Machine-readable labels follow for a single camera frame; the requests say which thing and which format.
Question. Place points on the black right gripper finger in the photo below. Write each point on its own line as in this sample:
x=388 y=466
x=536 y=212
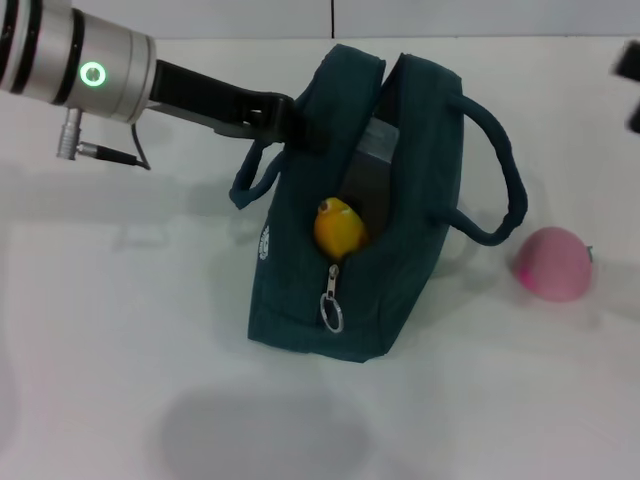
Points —
x=635 y=116
x=631 y=60

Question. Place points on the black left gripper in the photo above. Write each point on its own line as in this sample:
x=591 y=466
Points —
x=215 y=105

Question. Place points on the yellow banana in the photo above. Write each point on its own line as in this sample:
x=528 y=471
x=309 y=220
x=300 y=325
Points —
x=337 y=230

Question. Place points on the dark teal fabric bag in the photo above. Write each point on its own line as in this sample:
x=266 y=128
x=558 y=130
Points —
x=415 y=250

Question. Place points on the pink round fruit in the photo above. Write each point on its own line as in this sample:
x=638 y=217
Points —
x=555 y=265

